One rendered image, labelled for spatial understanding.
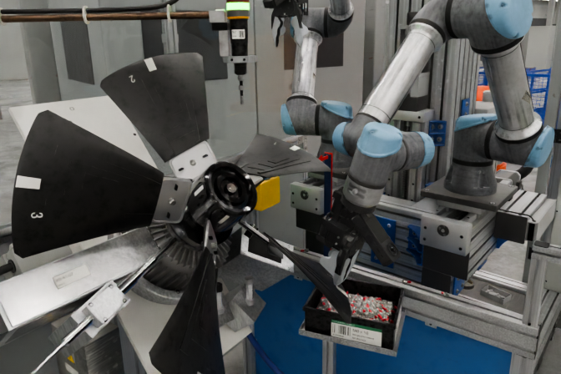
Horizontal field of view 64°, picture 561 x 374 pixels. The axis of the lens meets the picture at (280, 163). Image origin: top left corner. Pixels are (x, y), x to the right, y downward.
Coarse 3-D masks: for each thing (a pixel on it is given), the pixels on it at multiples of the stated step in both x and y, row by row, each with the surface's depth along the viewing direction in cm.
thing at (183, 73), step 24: (120, 72) 96; (144, 72) 97; (168, 72) 97; (192, 72) 99; (120, 96) 95; (144, 96) 95; (168, 96) 95; (192, 96) 96; (144, 120) 94; (168, 120) 94; (192, 120) 94; (168, 144) 93; (192, 144) 93
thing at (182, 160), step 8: (200, 144) 93; (208, 144) 93; (184, 152) 93; (192, 152) 93; (200, 152) 93; (208, 152) 92; (176, 160) 93; (184, 160) 93; (200, 160) 92; (208, 160) 92; (216, 160) 92; (176, 168) 92; (184, 168) 92; (192, 168) 92; (200, 168) 92; (176, 176) 92; (184, 176) 92; (192, 176) 92
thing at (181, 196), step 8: (168, 184) 82; (184, 184) 85; (160, 192) 82; (168, 192) 83; (176, 192) 84; (184, 192) 85; (160, 200) 83; (168, 200) 84; (176, 200) 85; (184, 200) 86; (160, 208) 83; (168, 208) 84; (176, 208) 85; (184, 208) 86; (160, 216) 84; (176, 216) 86
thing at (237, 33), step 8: (232, 24) 87; (240, 24) 87; (232, 32) 88; (240, 32) 87; (232, 40) 88; (240, 40) 88; (232, 48) 89; (240, 48) 88; (240, 64) 89; (240, 72) 90
